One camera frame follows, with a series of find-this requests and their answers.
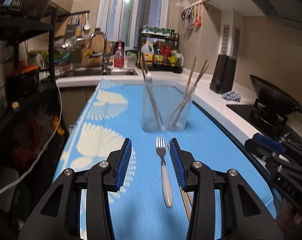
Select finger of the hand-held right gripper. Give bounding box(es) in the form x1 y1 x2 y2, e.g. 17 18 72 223
262 152 302 181
245 133 287 159

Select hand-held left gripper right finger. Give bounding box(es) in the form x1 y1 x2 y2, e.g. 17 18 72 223
168 137 284 240

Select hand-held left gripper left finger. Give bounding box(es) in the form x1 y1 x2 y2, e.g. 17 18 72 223
18 137 133 240

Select white handled steel fork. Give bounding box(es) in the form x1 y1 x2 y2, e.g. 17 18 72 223
155 135 174 208

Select clear plastic utensil holder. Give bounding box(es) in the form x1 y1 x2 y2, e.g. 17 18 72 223
141 76 198 133

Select person's right hand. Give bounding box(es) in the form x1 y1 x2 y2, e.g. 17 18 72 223
276 200 302 240

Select black burner grate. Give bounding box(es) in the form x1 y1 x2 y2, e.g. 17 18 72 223
248 97 288 133

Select black glass gas stove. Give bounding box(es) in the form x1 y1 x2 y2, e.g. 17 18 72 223
226 104 302 155

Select black wok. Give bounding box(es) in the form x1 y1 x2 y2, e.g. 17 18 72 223
249 74 302 118

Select blue grey dish cloth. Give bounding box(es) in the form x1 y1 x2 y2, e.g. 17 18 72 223
221 90 242 102

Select blue patterned mat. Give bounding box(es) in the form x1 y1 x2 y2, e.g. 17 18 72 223
52 78 278 240

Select black knife block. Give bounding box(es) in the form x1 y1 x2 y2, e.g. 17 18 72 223
209 53 238 94

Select black spice rack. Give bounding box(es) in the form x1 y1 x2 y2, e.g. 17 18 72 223
138 27 183 73

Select steel kitchen sink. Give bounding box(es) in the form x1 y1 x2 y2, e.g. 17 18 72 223
58 67 139 78

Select glass jar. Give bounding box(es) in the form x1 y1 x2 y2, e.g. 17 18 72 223
126 50 137 68

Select green oil bottle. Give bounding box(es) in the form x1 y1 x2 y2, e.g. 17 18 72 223
170 49 184 67

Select pink dish soap bottle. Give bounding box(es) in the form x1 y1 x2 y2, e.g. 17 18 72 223
114 39 124 68

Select dark sauce bottle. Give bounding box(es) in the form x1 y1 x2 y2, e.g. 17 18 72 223
153 42 164 65

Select red capped sauce bottle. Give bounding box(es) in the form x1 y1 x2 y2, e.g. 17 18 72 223
163 45 171 65

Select large cooking oil bottle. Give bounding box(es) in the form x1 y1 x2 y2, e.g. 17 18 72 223
141 41 154 64

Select round wooden cutting board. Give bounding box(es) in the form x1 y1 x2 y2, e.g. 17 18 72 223
81 27 107 67

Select steel kitchen faucet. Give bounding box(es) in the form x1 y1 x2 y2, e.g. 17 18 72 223
86 32 114 71

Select green plastic basin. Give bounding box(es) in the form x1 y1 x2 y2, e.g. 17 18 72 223
41 50 71 63

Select dark pot with orange lid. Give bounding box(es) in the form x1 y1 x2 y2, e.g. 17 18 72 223
6 64 41 100

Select steel bowl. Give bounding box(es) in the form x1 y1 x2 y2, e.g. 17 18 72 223
54 42 76 53

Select row of green-capped spice jars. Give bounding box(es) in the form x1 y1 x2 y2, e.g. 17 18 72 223
141 24 175 35

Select grey range hood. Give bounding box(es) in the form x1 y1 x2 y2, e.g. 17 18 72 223
228 0 302 34

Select hanging steel grater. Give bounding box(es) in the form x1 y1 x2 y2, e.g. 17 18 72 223
65 22 75 42

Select hanging steel tongs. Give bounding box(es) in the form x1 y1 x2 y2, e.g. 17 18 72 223
187 5 195 29

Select hanging scissors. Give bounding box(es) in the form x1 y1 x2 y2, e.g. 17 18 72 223
181 9 189 29

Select hanging wooden cutting board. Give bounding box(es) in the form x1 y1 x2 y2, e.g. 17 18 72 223
54 17 69 38

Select sliding glass window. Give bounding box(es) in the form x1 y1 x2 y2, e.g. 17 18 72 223
98 0 171 50

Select black shelf rack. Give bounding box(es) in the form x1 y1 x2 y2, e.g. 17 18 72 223
0 5 71 230

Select dark round bowl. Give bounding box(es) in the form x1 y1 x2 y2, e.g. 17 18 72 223
21 0 52 20

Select white cable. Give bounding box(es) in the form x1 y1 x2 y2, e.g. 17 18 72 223
0 80 64 198

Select wide wall vent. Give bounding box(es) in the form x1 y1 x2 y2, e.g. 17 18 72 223
232 27 241 58

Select narrow wall vent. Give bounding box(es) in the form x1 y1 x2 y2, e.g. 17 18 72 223
222 25 230 55

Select black wall rail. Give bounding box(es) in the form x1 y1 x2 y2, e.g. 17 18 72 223
57 10 90 20

